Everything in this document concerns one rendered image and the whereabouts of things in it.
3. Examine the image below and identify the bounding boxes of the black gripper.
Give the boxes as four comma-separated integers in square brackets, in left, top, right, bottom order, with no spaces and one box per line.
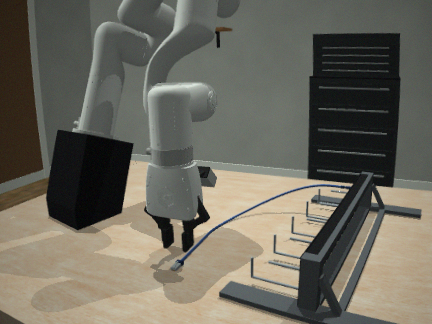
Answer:
[144,161,210,252]

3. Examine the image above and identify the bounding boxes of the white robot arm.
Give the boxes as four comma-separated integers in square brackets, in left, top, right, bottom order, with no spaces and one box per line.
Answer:
[72,0,240,166]

